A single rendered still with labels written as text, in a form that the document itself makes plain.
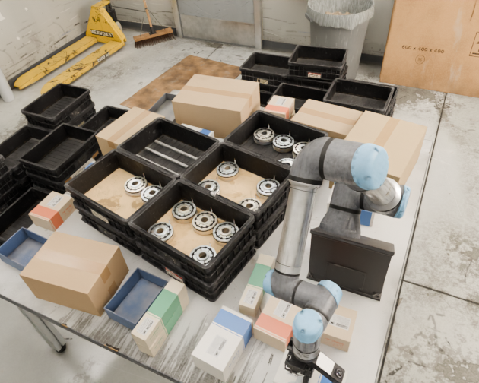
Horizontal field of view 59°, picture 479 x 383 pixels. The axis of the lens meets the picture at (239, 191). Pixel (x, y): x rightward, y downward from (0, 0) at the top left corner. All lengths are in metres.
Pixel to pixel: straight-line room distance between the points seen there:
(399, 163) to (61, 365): 1.95
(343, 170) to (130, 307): 1.00
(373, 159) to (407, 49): 3.15
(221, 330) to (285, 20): 3.67
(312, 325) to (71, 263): 0.97
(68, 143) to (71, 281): 1.49
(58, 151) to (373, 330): 2.18
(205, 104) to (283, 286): 1.30
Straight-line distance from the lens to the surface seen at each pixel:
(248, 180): 1.88
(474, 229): 3.03
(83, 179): 1.98
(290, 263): 1.21
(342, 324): 1.53
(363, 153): 1.10
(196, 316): 1.64
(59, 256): 1.77
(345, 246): 1.49
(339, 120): 2.19
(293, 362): 1.32
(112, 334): 1.68
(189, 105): 2.31
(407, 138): 2.06
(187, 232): 1.71
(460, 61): 4.21
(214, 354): 1.46
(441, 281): 2.70
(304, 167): 1.15
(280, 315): 1.53
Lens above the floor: 2.11
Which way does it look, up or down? 44 degrees down
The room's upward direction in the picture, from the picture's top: 6 degrees counter-clockwise
